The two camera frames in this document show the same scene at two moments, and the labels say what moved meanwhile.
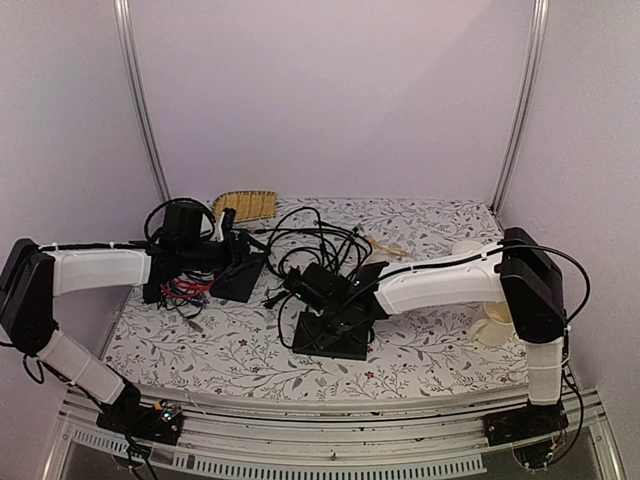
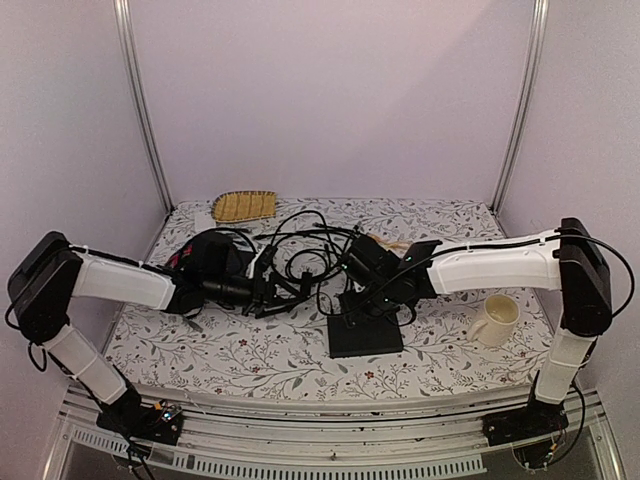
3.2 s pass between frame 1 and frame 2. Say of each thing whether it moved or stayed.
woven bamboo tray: stayed
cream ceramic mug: stayed
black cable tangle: moved
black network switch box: moved
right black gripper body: moved
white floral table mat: stayed
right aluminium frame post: stayed
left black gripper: moved
